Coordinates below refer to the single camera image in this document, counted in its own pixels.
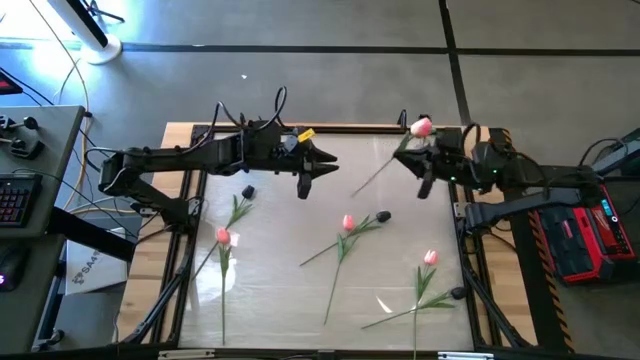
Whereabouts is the silver metal bracket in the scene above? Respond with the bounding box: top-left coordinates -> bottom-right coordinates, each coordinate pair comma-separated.
158,349 -> 216,360
438,351 -> 494,360

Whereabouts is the black device red screen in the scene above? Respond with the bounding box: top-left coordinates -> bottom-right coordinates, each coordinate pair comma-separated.
0,69 -> 25,96

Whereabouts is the red black tool box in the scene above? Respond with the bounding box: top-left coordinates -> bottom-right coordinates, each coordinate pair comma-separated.
529,182 -> 639,287

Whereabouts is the white tower fan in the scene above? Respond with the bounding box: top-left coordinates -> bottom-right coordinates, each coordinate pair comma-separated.
48,0 -> 124,65

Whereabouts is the black desk support bar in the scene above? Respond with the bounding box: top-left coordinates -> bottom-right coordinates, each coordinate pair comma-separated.
47,207 -> 137,262

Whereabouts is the grey desk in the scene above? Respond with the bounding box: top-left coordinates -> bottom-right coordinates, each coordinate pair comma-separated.
0,104 -> 87,356

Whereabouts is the black artificial tulip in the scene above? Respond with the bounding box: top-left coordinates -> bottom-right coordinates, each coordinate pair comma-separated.
298,209 -> 393,267
360,286 -> 468,331
191,184 -> 257,281

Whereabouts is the black backlit keyboard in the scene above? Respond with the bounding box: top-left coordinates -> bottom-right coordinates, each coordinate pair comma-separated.
0,173 -> 44,229

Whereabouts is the pink artificial tulip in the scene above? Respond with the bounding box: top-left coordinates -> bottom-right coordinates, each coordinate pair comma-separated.
412,249 -> 441,360
323,214 -> 360,326
215,227 -> 237,347
350,116 -> 435,198

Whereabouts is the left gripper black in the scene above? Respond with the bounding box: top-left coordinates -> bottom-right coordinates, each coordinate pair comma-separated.
278,135 -> 340,181

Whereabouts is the black desk gadget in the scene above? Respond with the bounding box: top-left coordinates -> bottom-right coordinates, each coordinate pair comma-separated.
8,137 -> 46,161

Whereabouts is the black knob device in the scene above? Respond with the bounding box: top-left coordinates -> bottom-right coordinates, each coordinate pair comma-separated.
0,114 -> 40,132

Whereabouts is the dark grey equipment case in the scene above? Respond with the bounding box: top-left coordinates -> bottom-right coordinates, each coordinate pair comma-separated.
589,127 -> 640,181

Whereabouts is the white printed box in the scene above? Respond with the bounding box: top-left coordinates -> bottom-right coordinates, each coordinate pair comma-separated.
64,239 -> 129,296

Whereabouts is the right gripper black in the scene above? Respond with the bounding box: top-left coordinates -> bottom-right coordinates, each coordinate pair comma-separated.
393,127 -> 475,185

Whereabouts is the black computer mouse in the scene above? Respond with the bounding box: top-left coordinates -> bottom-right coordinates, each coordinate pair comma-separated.
0,247 -> 29,292

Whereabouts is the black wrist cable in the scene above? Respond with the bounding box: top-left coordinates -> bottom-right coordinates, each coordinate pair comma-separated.
462,122 -> 481,147
259,85 -> 289,132

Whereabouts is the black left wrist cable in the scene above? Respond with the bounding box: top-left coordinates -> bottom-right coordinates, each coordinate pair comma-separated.
259,85 -> 289,132

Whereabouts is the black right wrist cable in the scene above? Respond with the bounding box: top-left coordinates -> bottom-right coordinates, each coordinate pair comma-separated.
462,122 -> 481,147

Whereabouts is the black aluminium table frame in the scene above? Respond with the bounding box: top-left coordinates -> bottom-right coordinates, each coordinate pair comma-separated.
117,122 -> 576,360

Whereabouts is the white table mat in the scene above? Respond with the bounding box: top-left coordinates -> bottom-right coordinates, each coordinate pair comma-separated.
178,130 -> 475,351

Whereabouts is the yellow floor cable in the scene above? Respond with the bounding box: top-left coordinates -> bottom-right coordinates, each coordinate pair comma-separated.
28,0 -> 91,209

